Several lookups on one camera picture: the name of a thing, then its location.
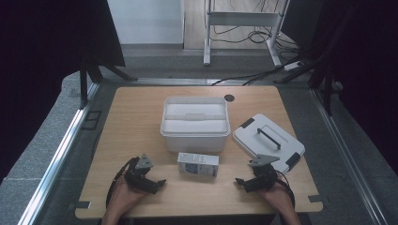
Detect person's left hand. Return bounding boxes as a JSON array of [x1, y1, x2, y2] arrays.
[[106, 180, 149, 219]]

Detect dark floor outlet plate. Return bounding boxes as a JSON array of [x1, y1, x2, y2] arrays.
[[81, 110, 103, 131]]

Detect metal floor rail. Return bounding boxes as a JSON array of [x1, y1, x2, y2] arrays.
[[309, 88, 389, 225], [18, 82, 100, 225]]

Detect white metal stand frame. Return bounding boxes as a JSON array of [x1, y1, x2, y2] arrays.
[[203, 0, 291, 68]]

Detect dark curtain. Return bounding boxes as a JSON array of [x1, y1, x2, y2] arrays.
[[280, 0, 398, 176], [0, 0, 127, 184]]

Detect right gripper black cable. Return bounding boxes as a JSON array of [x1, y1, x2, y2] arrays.
[[271, 170, 296, 209]]

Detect black tripod stand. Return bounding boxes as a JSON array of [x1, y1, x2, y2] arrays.
[[79, 55, 139, 111], [274, 6, 348, 116]]

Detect white plastic storage box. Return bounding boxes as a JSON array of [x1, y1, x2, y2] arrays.
[[160, 96, 232, 154]]

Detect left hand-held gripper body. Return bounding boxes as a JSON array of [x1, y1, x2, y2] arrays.
[[124, 153, 155, 190]]

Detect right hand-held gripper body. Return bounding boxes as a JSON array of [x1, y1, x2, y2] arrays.
[[248, 154, 281, 191]]

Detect white lid with black handle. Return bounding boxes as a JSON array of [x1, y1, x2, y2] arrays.
[[232, 112, 306, 175]]

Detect small white and blue carton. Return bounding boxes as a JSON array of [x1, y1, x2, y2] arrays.
[[176, 152, 220, 178]]

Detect white power strip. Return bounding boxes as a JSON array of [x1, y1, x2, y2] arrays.
[[283, 60, 304, 71]]

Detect black floor cables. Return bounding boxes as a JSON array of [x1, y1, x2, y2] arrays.
[[210, 0, 303, 87]]

